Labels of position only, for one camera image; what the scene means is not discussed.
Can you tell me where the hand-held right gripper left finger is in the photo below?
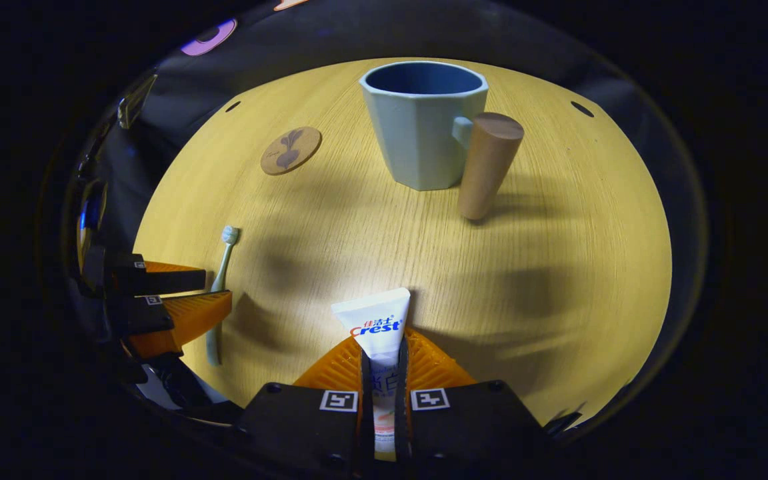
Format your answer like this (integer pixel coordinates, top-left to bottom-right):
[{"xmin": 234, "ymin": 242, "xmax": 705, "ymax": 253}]
[{"xmin": 237, "ymin": 333, "xmax": 375, "ymax": 475}]

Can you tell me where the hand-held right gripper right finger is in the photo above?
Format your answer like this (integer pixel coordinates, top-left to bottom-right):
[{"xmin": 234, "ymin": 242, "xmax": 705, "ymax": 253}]
[{"xmin": 394, "ymin": 327, "xmax": 548, "ymax": 469}]

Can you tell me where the pale green cup wooden handle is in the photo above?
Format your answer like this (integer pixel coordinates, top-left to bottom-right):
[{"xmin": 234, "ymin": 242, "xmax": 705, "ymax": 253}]
[{"xmin": 359, "ymin": 60, "xmax": 525, "ymax": 222}]

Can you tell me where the pale green toothbrush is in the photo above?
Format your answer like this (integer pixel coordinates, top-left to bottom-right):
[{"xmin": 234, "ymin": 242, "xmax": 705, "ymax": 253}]
[{"xmin": 205, "ymin": 225, "xmax": 241, "ymax": 367}]

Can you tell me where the round brown coaster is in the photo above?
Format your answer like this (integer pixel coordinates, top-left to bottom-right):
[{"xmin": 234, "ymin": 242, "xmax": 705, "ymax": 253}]
[{"xmin": 261, "ymin": 126, "xmax": 323, "ymax": 176}]

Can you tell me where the black backdrop cloth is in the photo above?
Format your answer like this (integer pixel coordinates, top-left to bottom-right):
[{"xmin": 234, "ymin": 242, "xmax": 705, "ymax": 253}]
[{"xmin": 64, "ymin": 0, "xmax": 708, "ymax": 267}]

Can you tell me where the white toothpaste tube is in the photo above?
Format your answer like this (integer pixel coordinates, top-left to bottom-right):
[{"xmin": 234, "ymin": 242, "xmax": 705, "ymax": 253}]
[{"xmin": 331, "ymin": 288, "xmax": 411, "ymax": 462}]

